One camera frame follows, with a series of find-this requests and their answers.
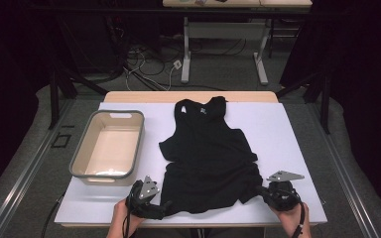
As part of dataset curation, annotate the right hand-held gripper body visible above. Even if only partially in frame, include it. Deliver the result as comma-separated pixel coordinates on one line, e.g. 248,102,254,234
264,170,306,212

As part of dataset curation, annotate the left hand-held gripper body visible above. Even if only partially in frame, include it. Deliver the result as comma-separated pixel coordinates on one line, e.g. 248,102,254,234
125,176,162,219

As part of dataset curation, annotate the black tank top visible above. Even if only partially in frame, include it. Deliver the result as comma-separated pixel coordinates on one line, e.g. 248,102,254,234
158,95,265,215

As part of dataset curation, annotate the person's right hand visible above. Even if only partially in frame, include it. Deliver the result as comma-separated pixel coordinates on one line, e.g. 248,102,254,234
274,201,312,232

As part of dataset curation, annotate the person's left hand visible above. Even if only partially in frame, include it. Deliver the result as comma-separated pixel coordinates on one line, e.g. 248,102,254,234
112,197,145,234

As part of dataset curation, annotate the white table mat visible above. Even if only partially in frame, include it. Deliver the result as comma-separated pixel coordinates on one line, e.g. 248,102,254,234
54,101,328,226

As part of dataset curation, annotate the beige plastic basket grey rim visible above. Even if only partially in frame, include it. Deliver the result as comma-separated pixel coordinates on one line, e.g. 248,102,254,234
68,109,146,187

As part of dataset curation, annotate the black metal stand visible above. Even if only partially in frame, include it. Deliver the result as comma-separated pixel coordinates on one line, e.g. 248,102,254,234
275,70,331,135
48,63,110,131

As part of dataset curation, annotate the dark curtain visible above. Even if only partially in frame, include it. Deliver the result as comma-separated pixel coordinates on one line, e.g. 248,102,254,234
0,0,53,204
279,0,381,219

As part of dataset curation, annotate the white-legged wooden desk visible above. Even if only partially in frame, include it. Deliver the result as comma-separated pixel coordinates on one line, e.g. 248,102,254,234
162,0,314,86

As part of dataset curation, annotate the black metal crossbar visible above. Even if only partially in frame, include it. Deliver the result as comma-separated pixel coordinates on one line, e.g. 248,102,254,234
23,5,316,17

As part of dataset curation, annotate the left hand-held gripper black cable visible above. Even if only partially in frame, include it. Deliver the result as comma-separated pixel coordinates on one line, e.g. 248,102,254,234
121,192,135,238

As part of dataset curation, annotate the hand-held gripper black cable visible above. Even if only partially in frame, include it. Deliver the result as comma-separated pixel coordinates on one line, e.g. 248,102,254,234
289,189,307,238
121,192,135,238

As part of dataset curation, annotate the right hand-held gripper black cable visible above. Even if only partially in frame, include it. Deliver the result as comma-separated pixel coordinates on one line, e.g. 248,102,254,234
289,189,307,238

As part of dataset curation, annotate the metal floor rail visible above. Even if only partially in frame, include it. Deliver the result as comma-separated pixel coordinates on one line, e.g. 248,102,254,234
309,103,381,238
0,98,77,238

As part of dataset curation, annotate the black cable under table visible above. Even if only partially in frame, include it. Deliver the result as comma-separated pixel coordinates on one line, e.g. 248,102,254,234
41,192,66,238

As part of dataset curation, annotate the tangle of black floor cables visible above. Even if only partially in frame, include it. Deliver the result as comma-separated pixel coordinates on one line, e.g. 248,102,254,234
125,36,249,93

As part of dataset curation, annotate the white floor cable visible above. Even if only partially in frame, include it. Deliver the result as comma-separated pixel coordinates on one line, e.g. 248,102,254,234
123,49,180,92

